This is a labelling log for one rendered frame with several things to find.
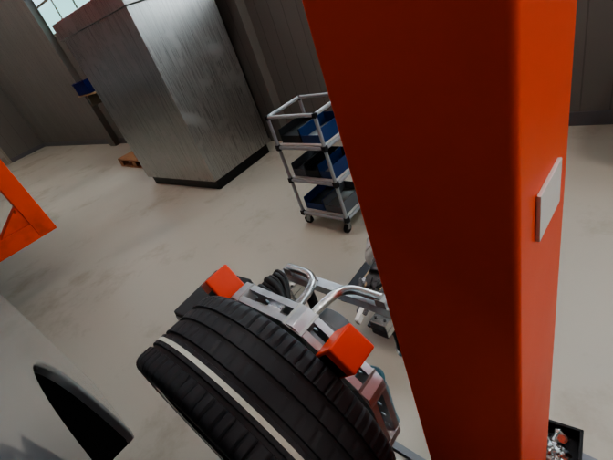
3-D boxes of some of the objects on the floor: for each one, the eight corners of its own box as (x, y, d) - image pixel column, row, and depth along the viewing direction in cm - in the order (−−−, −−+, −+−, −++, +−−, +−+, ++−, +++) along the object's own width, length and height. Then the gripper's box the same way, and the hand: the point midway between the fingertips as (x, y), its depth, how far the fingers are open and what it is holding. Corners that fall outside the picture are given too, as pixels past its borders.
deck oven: (285, 141, 522) (217, -44, 406) (220, 193, 449) (113, -16, 332) (212, 143, 631) (142, -3, 515) (150, 184, 557) (51, 26, 441)
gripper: (363, 258, 144) (337, 313, 135) (394, 264, 136) (369, 323, 127) (369, 268, 149) (346, 322, 140) (400, 275, 141) (377, 332, 132)
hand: (360, 313), depth 135 cm, fingers closed
